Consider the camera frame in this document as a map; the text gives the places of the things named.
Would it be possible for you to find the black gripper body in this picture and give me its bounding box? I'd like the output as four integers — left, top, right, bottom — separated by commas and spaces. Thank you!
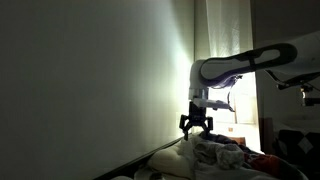
179, 102, 213, 130

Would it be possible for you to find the clear plastic bag with clothes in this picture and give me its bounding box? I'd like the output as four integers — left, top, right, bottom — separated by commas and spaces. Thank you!
181, 132, 309, 180

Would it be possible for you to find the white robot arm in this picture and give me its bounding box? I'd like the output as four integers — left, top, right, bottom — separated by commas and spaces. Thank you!
179, 31, 320, 134

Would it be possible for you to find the white quilted cushion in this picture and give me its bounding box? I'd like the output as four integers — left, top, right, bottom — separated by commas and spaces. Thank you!
134, 146, 194, 180

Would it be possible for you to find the grey fuzzy garment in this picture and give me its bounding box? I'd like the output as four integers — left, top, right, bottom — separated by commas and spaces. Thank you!
193, 140, 244, 170

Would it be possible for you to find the orange garment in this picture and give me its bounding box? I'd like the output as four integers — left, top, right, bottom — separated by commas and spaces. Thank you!
247, 155, 280, 177

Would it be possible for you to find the white sheer curtain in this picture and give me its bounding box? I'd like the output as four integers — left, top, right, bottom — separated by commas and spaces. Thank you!
195, 0, 260, 151

